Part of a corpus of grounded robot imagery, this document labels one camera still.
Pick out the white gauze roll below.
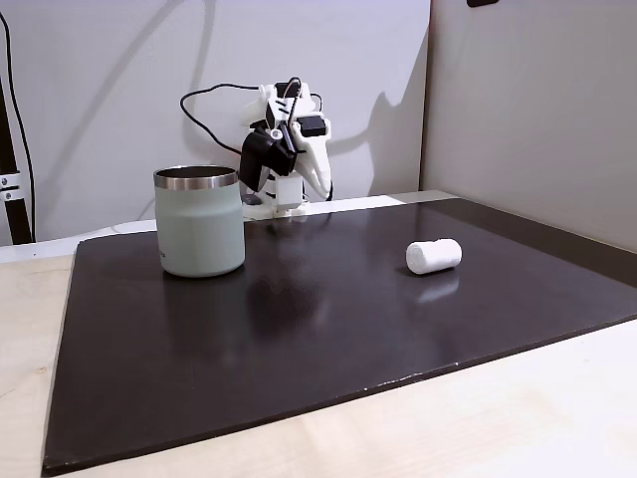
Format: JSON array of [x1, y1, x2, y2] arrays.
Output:
[[405, 237, 464, 276]]

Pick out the sage green steel-rimmed cup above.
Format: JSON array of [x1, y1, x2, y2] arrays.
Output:
[[152, 164, 247, 279]]

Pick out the black table mat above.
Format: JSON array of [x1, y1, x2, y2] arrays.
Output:
[[41, 196, 637, 475]]

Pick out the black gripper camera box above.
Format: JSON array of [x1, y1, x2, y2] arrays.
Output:
[[239, 124, 300, 193]]

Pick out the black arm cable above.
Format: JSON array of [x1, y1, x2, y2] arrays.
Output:
[[179, 83, 266, 156]]

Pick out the black stand with white bracket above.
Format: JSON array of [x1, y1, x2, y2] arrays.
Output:
[[0, 74, 34, 246]]

